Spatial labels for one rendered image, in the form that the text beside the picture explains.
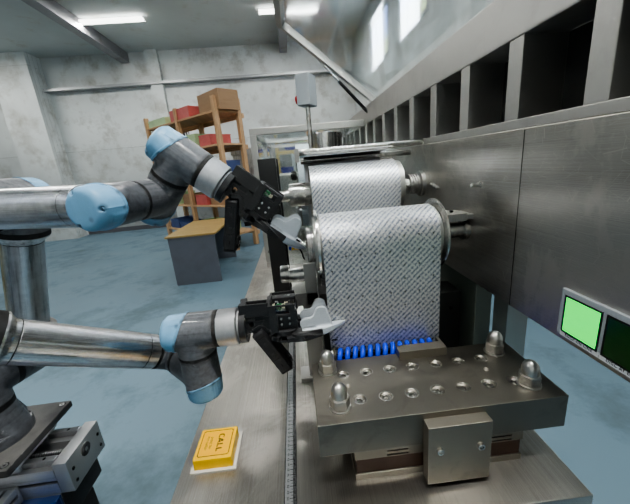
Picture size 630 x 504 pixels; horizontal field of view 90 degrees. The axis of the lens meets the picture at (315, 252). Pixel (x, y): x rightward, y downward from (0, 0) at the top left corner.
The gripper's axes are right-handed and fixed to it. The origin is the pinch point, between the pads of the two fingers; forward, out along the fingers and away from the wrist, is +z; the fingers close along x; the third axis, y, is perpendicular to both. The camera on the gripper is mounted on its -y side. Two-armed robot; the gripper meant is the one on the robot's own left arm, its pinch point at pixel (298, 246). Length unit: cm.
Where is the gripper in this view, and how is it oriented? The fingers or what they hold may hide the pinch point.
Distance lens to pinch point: 69.1
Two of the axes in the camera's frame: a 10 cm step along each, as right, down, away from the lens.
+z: 8.2, 5.4, 2.0
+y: 5.8, -8.0, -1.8
